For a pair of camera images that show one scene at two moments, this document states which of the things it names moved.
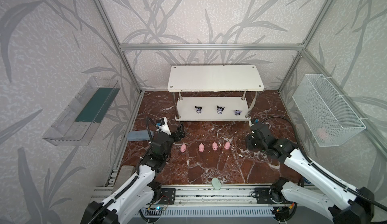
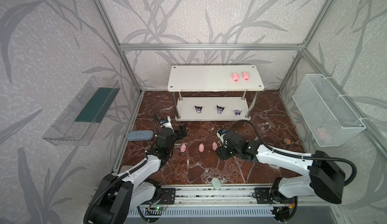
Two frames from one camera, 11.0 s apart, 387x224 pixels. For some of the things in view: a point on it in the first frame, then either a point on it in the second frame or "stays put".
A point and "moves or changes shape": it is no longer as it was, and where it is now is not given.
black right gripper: [252, 139] → [225, 147]
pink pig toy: [227, 145] moves or changes shape
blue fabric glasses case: [139, 135] stays put
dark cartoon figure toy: [219, 109] stays put
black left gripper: [177, 134] stays put
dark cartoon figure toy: [198, 109] stays put
